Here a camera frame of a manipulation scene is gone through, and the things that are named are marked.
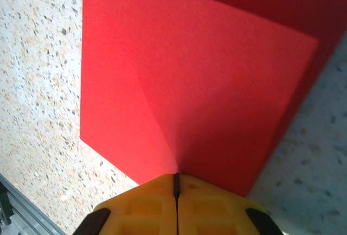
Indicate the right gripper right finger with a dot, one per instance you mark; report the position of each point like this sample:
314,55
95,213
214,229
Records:
217,210

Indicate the long aluminium base rail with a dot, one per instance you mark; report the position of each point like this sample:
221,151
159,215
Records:
16,213

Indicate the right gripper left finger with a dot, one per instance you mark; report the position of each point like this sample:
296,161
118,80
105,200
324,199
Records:
135,210

